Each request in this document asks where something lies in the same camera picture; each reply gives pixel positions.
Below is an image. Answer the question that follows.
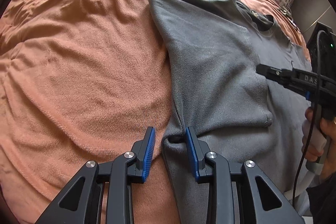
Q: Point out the grey t-shirt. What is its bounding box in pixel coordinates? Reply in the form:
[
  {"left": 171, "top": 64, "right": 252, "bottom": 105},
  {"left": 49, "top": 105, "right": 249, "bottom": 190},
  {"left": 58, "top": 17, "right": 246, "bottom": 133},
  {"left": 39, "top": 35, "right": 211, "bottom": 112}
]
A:
[{"left": 149, "top": 0, "right": 311, "bottom": 223}]

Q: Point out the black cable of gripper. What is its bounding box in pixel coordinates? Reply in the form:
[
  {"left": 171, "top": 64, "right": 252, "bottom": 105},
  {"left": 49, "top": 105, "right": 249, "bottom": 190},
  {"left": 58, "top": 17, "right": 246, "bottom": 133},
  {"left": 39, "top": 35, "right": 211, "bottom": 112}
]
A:
[{"left": 291, "top": 29, "right": 329, "bottom": 208}]

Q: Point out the person's right forearm sleeve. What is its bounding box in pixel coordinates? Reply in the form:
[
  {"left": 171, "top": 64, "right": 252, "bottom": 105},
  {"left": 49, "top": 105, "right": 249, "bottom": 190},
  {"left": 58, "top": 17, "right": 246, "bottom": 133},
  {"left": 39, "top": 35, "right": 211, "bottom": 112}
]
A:
[{"left": 306, "top": 176, "right": 336, "bottom": 224}]

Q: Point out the orange-brown bed blanket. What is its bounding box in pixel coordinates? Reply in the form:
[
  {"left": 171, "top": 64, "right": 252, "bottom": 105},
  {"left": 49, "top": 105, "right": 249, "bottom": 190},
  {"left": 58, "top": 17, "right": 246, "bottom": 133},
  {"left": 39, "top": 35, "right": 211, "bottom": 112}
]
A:
[{"left": 1, "top": 0, "right": 307, "bottom": 223}]

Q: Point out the person's right hand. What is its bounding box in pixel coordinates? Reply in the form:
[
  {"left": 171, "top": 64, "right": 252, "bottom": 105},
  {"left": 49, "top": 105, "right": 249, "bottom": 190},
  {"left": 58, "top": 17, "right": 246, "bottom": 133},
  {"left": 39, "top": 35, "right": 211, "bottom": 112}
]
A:
[{"left": 304, "top": 119, "right": 336, "bottom": 181}]

